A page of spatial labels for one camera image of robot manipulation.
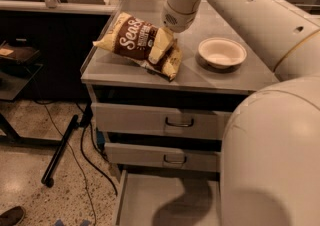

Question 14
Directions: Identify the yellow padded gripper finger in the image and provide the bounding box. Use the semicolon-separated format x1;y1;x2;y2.
148;27;174;64

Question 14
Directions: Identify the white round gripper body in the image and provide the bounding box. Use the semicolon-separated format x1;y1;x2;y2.
161;0;198;33

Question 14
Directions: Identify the brown and yellow chip bag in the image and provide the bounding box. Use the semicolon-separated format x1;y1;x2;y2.
93;12;182;81

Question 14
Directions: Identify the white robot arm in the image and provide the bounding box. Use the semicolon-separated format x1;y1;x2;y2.
162;0;320;226

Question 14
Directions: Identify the top grey drawer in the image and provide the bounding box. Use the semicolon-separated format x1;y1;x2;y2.
92;103;231;140

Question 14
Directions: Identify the grey metal drawer cabinet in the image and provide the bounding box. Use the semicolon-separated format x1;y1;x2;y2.
79;0;281;226

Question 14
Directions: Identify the middle grey drawer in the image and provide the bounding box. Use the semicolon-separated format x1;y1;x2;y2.
105;143;220;172

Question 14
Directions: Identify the bottom grey open drawer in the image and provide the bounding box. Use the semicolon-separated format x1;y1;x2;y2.
111;169;222;226

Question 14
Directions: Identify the white paper bowl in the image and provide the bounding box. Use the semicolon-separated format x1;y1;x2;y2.
198;38;247;69

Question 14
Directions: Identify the dark side table left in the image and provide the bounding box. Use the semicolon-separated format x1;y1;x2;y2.
0;39;44;144

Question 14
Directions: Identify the black stand leg with wheel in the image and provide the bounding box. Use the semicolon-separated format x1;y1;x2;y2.
41;115;78;188

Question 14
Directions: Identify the dark shoe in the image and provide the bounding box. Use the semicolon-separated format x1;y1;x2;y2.
0;206;26;226

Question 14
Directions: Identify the black cable left of cabinet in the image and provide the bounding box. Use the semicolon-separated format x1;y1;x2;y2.
74;102;119;198

